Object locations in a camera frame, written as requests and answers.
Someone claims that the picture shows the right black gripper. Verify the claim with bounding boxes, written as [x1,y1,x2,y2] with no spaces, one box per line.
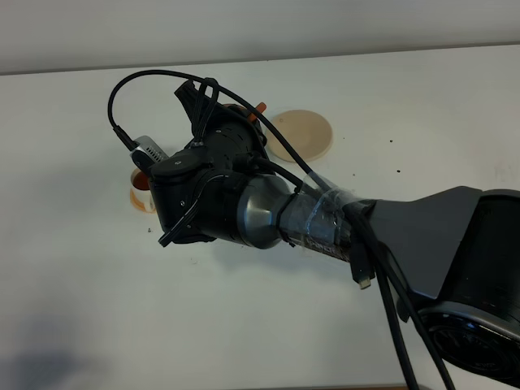
[175,80,267,169]

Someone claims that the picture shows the brown clay teapot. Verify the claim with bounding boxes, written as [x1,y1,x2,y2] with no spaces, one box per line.
[224,102,267,123]

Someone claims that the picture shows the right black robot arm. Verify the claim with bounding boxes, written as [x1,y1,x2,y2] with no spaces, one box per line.
[149,81,519,387]

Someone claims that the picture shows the beige round teapot saucer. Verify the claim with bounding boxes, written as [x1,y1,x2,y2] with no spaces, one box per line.
[271,110,333,163]

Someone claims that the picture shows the left white teacup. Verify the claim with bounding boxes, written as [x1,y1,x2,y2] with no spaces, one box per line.
[130,168,151,192]

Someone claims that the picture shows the left orange saucer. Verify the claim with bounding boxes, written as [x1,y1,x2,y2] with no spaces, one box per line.
[130,187,156,214]

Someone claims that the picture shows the right black arm cables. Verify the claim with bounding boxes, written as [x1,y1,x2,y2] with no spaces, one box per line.
[107,70,458,390]

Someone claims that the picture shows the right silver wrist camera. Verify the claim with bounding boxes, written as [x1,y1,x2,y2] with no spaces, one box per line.
[130,136,169,177]

